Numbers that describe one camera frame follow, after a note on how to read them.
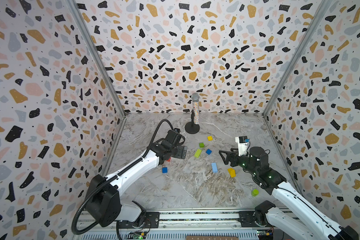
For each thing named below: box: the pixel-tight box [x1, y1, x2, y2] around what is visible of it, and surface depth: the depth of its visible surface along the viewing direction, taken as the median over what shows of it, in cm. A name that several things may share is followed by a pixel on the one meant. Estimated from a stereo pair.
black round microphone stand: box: [185, 109, 200, 135], surface depth 115 cm
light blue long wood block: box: [211, 162, 218, 173], surface depth 94 cm
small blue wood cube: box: [161, 167, 168, 174], surface depth 92 cm
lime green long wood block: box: [194, 148, 202, 158], surface depth 102 cm
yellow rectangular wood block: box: [227, 168, 237, 178], surface depth 91 cm
